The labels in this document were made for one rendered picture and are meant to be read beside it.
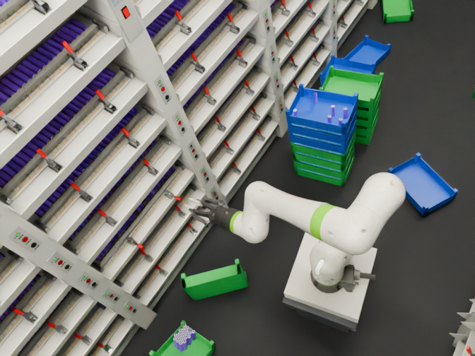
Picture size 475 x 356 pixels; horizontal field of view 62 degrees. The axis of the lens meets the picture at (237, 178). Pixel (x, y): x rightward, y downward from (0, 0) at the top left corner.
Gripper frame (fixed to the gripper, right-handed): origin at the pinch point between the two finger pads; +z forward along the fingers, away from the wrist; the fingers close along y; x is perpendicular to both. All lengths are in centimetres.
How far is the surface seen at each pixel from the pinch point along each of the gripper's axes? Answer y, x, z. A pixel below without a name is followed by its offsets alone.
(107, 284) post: -46.0, -3.8, 15.0
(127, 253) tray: -31.3, -2.5, 15.8
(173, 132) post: 15.2, 28.0, 6.9
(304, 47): 132, -12, 21
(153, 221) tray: -13.5, -1.8, 15.3
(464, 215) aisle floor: 84, -77, -83
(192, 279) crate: -20.1, -39.0, 8.2
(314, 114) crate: 75, -11, -17
